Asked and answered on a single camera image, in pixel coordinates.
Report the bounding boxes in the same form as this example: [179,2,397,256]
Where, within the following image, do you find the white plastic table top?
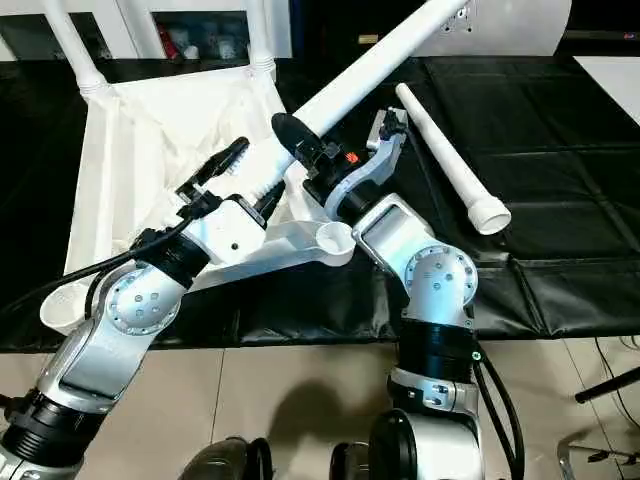
[38,63,357,336]

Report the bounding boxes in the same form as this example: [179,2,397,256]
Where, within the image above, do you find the white plastic table leg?
[393,83,513,237]
[243,0,277,77]
[244,0,472,212]
[41,0,110,102]

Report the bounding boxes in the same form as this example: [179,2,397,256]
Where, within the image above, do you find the glossy black box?
[292,0,434,59]

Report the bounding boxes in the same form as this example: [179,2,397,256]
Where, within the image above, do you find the white cabinet with glass doors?
[0,0,297,65]

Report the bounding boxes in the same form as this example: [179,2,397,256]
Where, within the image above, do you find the black table mat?
[0,53,640,351]

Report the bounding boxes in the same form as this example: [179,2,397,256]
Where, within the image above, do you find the dark left robot foot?
[183,436,275,480]

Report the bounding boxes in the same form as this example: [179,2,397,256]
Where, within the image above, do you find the dark robot foot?
[328,441,374,480]
[183,436,275,480]

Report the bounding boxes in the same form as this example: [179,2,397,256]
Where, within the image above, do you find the dark right robot foot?
[328,441,374,480]

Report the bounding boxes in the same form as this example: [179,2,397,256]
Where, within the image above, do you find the white flat board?
[571,53,640,127]

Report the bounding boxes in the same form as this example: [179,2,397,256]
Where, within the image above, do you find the black tripod leg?
[573,371,640,405]

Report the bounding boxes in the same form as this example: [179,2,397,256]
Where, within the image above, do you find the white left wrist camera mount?
[176,194,267,267]

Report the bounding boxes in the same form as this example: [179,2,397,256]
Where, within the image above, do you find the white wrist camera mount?
[323,106,410,222]
[176,194,267,267]

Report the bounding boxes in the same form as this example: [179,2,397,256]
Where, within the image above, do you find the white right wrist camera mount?
[323,106,410,222]

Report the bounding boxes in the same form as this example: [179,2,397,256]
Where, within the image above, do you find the black left wrist camera cable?
[0,218,184,322]

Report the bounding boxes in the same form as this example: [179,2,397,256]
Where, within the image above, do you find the white panel with round mount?
[413,0,575,59]

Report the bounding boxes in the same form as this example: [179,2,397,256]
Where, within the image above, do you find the chrome tube frame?
[556,433,640,480]

